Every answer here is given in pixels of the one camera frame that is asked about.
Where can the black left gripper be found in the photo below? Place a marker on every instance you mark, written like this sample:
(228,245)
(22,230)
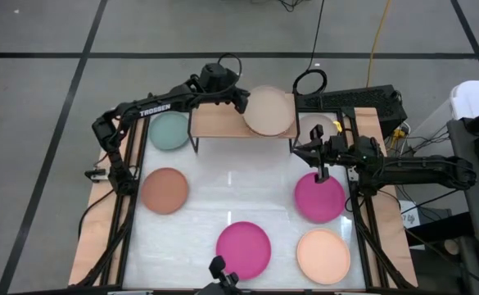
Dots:
(229,95)

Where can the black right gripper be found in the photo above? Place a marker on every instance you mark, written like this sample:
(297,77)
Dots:
(335,149)

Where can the beige plate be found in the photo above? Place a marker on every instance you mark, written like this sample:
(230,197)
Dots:
(268,110)

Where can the magenta plate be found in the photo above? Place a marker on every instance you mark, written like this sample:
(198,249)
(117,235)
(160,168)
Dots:
(321,202)
(243,243)

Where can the teal plate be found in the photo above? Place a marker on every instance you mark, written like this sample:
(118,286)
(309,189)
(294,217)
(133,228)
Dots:
(168,130)

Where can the peach plate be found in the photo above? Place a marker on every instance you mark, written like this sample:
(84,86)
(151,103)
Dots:
(323,256)

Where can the terracotta brown plate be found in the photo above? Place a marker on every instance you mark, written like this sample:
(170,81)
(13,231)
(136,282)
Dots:
(164,191)

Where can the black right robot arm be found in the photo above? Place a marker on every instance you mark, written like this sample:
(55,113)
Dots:
(419,168)

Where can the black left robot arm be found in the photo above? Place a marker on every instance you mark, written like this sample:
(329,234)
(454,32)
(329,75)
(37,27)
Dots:
(157,110)

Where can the yellow tag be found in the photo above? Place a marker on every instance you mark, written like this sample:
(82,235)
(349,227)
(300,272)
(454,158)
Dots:
(337,126)

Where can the black perforated computer case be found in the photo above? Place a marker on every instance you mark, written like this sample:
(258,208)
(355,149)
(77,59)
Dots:
(362,98)

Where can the yellow plug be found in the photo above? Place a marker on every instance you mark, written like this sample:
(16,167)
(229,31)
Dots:
(396,137)

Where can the white glossy table mat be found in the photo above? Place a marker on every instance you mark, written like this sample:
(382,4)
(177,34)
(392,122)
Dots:
(222,184)

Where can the beige round object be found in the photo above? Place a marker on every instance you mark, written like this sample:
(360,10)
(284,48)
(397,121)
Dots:
(452,247)

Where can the white rounded plastic object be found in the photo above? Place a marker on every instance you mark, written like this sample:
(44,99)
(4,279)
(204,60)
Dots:
(476,98)

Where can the wooden shelf with black frame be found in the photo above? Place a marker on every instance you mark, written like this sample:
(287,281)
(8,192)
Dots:
(214,123)

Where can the black aluminium rig frame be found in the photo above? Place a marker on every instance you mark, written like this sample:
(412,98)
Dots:
(125,246)

